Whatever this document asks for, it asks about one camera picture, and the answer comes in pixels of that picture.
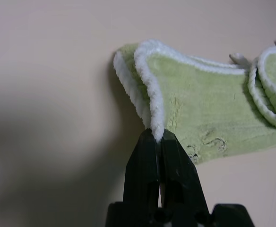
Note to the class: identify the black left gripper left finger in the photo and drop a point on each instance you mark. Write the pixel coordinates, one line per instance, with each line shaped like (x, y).
(142, 170)

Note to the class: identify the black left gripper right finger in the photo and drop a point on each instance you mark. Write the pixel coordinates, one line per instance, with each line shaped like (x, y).
(178, 175)

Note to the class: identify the green towel with white edge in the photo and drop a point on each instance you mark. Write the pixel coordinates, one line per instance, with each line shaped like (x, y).
(199, 99)

